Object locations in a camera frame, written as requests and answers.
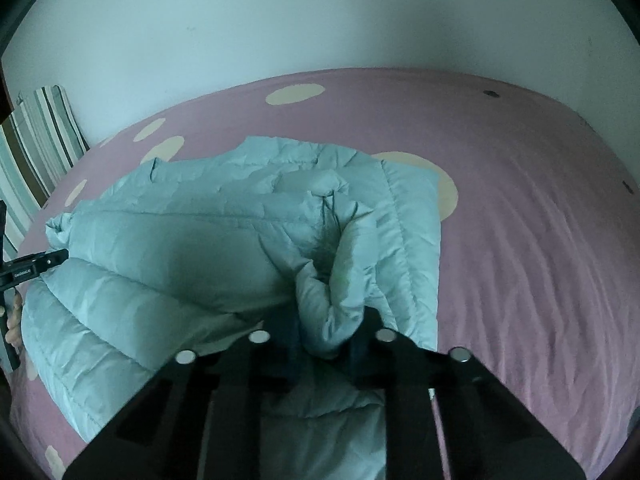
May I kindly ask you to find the person's left hand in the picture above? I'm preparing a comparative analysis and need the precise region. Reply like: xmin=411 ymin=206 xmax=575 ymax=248
xmin=6 ymin=293 xmax=24 ymax=352

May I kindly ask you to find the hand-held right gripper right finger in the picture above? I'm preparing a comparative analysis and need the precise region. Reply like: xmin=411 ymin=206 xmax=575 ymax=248
xmin=349 ymin=307 xmax=586 ymax=480

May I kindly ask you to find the bed with pink dotted sheet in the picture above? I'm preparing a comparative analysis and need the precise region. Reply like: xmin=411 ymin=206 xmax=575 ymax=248
xmin=10 ymin=66 xmax=640 ymax=480

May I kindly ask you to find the light green quilted puffer jacket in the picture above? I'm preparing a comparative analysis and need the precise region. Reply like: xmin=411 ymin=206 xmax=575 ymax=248
xmin=20 ymin=135 xmax=443 ymax=480

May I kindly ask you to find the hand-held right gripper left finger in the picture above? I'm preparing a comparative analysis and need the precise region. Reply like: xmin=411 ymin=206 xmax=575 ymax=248
xmin=62 ymin=320 xmax=307 ymax=480

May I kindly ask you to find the striped fabric headboard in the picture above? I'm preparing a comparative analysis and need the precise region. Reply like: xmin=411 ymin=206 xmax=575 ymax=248
xmin=0 ymin=85 xmax=92 ymax=256

